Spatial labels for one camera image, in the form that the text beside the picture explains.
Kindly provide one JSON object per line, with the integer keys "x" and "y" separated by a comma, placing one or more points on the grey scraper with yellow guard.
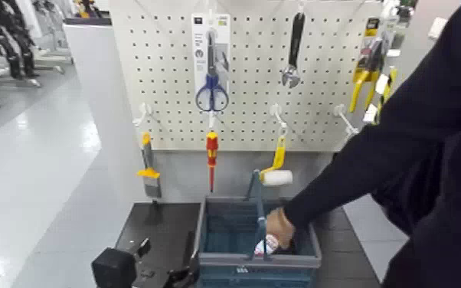
{"x": 152, "y": 185}

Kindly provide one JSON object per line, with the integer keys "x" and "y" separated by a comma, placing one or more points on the grey packaged hanging tool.
{"x": 387, "y": 40}

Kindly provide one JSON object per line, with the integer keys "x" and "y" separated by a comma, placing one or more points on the red white glue tube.
{"x": 270, "y": 243}

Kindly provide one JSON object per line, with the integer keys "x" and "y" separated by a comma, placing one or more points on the white pegboard panel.
{"x": 254, "y": 120}

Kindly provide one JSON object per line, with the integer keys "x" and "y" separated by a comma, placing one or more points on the red yellow screwdriver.
{"x": 212, "y": 148}

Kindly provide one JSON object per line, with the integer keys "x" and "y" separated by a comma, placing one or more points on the black left wrist box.
{"x": 114, "y": 269}

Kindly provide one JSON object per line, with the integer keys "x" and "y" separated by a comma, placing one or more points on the person's bare hand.
{"x": 280, "y": 227}

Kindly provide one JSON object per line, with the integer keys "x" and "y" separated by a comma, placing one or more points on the person's dark navy sleeved forearm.
{"x": 355, "y": 177}

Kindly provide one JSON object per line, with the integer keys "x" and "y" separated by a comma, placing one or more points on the white pegboard hook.
{"x": 211, "y": 118}
{"x": 278, "y": 114}
{"x": 144, "y": 111}
{"x": 344, "y": 117}

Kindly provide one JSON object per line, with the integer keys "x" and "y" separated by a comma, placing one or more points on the yellow black striped slim post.
{"x": 391, "y": 80}

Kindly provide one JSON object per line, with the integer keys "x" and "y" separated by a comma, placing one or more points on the person in dark clothing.
{"x": 455, "y": 221}

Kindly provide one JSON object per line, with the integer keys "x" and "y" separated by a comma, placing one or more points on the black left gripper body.
{"x": 150, "y": 280}

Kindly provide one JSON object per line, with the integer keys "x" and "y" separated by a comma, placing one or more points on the black adjustable wrench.
{"x": 295, "y": 40}

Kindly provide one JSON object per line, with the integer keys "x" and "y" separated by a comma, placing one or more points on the white wall switch plate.
{"x": 436, "y": 26}

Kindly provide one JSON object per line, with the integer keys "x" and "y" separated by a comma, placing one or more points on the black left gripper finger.
{"x": 143, "y": 248}
{"x": 184, "y": 278}

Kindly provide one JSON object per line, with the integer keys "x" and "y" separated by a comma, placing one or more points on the yellow black background machine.
{"x": 85, "y": 8}

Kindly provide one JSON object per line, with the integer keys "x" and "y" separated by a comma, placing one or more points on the yellow pliers in package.
{"x": 369, "y": 64}

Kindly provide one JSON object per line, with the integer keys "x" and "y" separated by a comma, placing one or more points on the black humanoid robot on stand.
{"x": 15, "y": 64}

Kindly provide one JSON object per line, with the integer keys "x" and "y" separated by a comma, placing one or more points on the blue scissors in white package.
{"x": 210, "y": 60}

